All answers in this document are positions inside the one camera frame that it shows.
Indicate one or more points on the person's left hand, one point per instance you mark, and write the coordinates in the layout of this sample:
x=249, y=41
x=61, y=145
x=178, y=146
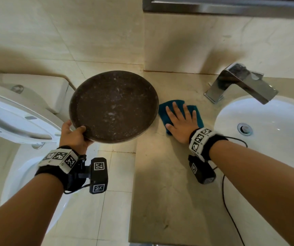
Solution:
x=72, y=139

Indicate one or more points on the person's right hand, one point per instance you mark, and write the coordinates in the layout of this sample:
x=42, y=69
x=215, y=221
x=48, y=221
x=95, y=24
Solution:
x=184, y=128

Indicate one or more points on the teal cleaning cloth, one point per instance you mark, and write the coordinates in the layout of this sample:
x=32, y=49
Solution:
x=163, y=112

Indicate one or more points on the round dark brown tray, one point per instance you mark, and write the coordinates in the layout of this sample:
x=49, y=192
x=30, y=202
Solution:
x=113, y=107

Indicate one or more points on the person's right forearm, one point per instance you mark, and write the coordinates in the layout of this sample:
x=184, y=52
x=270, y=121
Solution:
x=264, y=181

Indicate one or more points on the person's left forearm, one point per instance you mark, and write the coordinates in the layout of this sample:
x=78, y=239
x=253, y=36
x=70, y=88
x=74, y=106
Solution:
x=21, y=215

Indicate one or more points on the chrome sink drain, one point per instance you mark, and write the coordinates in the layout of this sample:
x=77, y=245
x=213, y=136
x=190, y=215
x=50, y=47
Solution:
x=245, y=129

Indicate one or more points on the beige marble sink countertop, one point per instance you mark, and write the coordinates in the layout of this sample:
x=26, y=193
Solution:
x=167, y=189

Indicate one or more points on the white ceramic sink basin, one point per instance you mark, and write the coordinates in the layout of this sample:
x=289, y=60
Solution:
x=277, y=125

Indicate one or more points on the right marker wristband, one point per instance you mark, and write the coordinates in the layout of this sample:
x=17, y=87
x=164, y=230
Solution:
x=199, y=139

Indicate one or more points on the marker wristband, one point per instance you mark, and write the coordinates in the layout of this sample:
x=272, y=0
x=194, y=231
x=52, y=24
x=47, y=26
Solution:
x=59, y=157
x=199, y=139

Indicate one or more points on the left marker wristband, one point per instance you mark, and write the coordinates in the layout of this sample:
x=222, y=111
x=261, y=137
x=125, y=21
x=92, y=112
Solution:
x=59, y=157

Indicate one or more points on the white toilet tank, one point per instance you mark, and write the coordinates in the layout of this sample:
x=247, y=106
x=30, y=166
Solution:
x=49, y=92

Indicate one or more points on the white toilet bowl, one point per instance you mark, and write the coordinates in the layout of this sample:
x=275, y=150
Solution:
x=16, y=171

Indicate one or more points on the white toilet seat lid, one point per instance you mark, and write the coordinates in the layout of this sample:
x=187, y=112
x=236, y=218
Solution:
x=8, y=120

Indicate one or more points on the chrome flush button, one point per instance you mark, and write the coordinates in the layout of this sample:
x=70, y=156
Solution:
x=17, y=88

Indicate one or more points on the chrome faucet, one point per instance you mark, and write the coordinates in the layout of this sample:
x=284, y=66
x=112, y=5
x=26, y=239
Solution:
x=239, y=76

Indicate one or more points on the steel framed mirror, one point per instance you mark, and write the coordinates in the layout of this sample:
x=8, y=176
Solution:
x=213, y=8

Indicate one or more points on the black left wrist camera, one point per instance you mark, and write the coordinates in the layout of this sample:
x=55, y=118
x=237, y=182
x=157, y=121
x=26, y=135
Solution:
x=99, y=176

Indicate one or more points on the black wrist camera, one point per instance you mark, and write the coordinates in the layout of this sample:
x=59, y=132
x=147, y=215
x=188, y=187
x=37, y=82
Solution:
x=99, y=176
x=203, y=171

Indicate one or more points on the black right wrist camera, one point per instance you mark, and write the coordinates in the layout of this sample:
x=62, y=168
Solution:
x=203, y=171

